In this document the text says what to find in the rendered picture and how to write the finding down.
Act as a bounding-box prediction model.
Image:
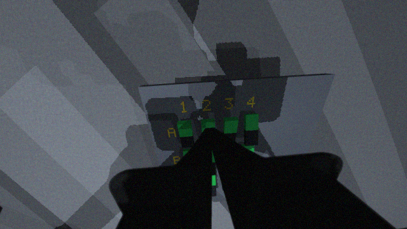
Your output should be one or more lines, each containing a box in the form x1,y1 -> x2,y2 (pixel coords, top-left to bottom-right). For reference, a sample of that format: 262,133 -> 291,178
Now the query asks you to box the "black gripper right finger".
210,128 -> 343,229

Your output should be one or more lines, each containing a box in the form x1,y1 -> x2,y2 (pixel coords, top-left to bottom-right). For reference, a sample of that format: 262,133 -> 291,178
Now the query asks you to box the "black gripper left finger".
109,128 -> 212,229

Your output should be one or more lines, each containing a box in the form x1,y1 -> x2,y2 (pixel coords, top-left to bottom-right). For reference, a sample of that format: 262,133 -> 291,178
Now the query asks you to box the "grey switch panel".
138,73 -> 335,167

